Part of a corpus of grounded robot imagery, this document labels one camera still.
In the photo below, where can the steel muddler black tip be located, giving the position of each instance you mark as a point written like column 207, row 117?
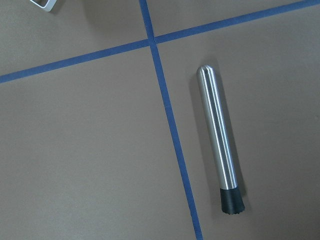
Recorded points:
column 230, row 195

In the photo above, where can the white wire cup rack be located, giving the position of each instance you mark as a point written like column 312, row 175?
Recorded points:
column 45, row 5

